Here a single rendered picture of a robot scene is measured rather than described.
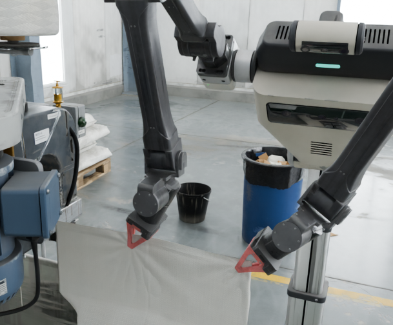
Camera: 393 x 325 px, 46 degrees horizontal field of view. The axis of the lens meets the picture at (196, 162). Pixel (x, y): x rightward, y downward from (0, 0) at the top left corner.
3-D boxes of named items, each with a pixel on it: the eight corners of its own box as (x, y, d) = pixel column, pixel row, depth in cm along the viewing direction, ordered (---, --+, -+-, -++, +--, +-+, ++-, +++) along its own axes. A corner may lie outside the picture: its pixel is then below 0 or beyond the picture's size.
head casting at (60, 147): (79, 198, 132) (74, 95, 123) (20, 234, 110) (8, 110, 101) (-4, 183, 142) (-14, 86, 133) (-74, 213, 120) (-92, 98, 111)
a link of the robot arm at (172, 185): (186, 180, 103) (166, 166, 104) (175, 190, 97) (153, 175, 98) (172, 204, 106) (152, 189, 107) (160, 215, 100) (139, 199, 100)
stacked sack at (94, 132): (113, 137, 479) (113, 122, 474) (75, 153, 418) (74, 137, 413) (77, 131, 493) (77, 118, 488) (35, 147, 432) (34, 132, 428)
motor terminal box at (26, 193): (64, 227, 86) (60, 167, 83) (52, 254, 76) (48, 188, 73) (18, 227, 85) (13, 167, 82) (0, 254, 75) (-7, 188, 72)
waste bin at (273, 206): (304, 229, 364) (313, 150, 345) (294, 259, 318) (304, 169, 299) (245, 219, 380) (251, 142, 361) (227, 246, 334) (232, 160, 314)
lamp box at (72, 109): (86, 135, 131) (84, 104, 128) (77, 139, 127) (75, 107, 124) (63, 133, 133) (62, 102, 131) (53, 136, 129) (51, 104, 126)
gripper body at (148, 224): (123, 222, 102) (137, 196, 99) (142, 206, 111) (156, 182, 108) (147, 239, 101) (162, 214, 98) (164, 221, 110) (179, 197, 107)
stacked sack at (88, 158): (115, 158, 486) (114, 144, 481) (78, 178, 426) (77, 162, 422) (80, 153, 500) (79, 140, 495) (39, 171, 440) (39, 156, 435)
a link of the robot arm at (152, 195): (187, 149, 100) (151, 145, 102) (166, 162, 89) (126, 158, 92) (186, 200, 103) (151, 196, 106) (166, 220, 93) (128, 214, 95)
